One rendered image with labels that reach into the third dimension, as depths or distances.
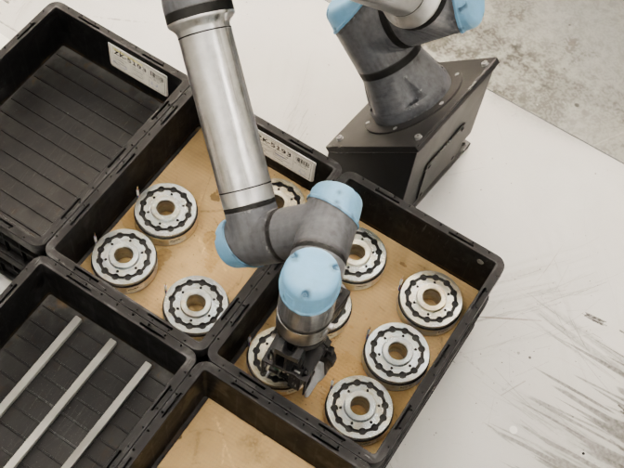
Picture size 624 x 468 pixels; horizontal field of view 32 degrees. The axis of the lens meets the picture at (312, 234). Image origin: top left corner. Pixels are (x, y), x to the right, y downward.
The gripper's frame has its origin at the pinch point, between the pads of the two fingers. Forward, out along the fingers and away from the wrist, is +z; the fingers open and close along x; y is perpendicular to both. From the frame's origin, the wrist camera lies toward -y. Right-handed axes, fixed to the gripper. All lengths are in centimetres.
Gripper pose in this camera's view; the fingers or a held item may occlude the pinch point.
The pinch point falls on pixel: (300, 366)
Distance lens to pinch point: 165.8
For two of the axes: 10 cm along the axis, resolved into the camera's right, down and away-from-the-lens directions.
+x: 8.9, 4.2, -1.6
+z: -0.7, 4.9, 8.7
